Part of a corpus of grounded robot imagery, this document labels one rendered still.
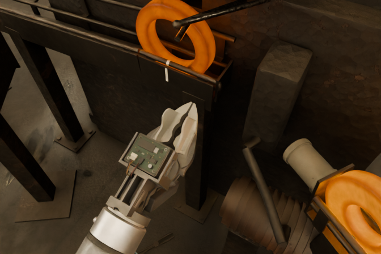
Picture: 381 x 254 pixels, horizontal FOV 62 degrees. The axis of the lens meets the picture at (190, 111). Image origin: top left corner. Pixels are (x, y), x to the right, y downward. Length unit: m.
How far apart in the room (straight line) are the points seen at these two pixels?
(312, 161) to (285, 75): 0.16
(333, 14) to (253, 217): 0.43
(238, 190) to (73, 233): 0.76
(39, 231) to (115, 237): 0.89
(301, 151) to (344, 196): 0.11
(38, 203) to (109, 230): 0.93
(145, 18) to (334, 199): 0.49
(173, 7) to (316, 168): 0.39
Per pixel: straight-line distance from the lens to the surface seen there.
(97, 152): 1.45
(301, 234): 0.73
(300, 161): 0.61
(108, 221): 0.49
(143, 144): 0.48
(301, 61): 0.61
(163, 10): 0.64
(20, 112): 1.72
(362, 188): 0.53
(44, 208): 1.39
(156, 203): 0.53
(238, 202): 0.72
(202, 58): 0.66
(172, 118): 0.54
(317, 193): 0.59
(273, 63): 0.59
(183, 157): 0.53
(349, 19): 0.61
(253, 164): 0.69
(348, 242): 0.58
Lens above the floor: 1.19
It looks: 51 degrees down
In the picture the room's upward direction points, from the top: straight up
